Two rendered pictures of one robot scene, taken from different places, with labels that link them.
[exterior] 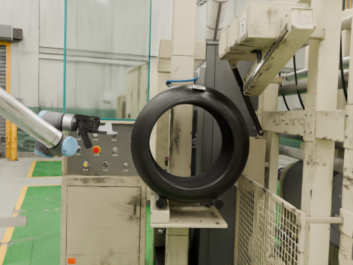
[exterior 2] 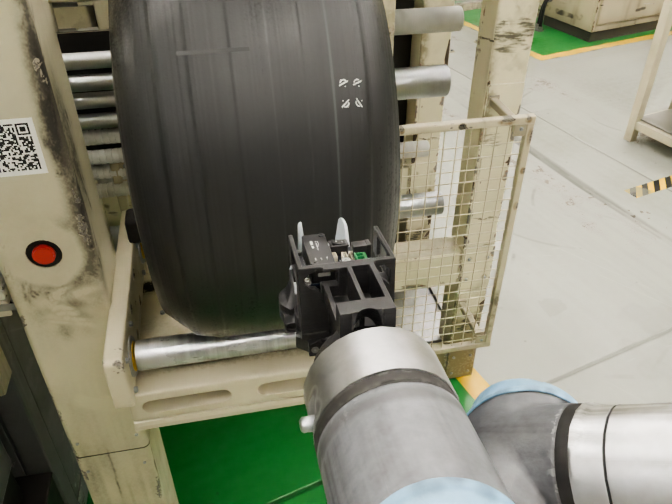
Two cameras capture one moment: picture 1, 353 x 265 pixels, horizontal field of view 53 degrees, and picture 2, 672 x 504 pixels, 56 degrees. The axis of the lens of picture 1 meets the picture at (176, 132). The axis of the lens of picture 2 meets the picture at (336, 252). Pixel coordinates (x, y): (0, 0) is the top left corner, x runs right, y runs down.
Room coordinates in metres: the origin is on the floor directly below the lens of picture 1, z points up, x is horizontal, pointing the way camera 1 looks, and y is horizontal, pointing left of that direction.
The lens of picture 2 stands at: (1.79, 0.78, 1.57)
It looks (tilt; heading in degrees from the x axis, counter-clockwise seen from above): 36 degrees down; 263
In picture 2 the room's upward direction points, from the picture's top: straight up
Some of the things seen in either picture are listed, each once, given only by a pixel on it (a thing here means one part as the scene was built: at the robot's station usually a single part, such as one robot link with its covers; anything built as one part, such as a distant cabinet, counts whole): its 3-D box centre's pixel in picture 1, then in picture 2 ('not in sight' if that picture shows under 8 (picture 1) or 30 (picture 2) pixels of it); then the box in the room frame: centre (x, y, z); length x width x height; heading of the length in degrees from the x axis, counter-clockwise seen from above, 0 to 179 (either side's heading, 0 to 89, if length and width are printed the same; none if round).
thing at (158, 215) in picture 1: (158, 207); (248, 370); (1.84, 0.08, 0.84); 0.36 x 0.09 x 0.06; 4
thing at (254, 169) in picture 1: (247, 162); (103, 118); (2.10, -0.42, 1.05); 0.20 x 0.15 x 0.30; 4
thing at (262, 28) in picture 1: (255, 36); not in sight; (1.74, -0.37, 1.71); 0.61 x 0.25 x 0.15; 4
